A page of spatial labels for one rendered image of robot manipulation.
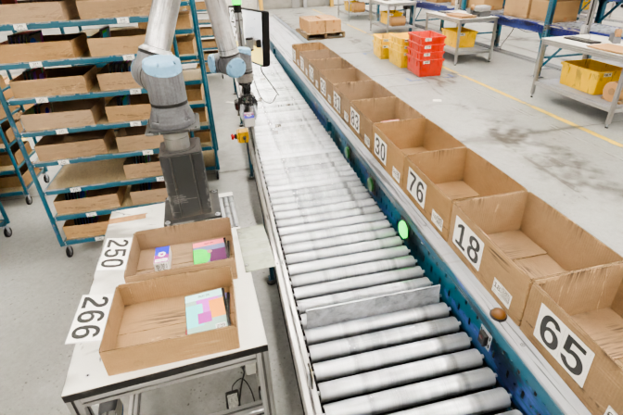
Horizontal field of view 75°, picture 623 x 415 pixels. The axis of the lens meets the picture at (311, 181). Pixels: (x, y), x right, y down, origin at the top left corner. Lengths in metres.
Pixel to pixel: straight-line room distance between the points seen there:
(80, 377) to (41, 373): 1.19
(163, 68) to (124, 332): 0.97
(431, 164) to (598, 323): 0.84
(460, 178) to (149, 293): 1.35
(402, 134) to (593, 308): 1.19
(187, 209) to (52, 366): 1.14
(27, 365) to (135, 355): 1.43
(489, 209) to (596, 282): 0.40
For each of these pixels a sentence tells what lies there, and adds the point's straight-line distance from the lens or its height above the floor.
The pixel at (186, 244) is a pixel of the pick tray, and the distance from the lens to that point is 1.81.
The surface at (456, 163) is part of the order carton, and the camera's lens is 1.90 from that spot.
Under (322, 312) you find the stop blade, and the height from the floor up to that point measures 0.79.
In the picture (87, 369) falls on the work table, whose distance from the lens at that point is 1.48.
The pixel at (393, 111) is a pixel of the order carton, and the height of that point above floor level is 0.96.
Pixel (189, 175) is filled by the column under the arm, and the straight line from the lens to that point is 1.88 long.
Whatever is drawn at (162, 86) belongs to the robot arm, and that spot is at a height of 1.36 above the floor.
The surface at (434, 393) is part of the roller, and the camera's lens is 1.29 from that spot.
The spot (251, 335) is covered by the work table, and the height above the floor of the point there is 0.75.
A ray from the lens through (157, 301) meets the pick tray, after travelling 1.58.
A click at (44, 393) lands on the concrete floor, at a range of 2.56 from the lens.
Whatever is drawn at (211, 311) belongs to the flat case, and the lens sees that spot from 1.44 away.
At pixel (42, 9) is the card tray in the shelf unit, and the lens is 2.78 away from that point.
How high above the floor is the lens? 1.78
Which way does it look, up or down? 28 degrees down
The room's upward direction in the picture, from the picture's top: 2 degrees counter-clockwise
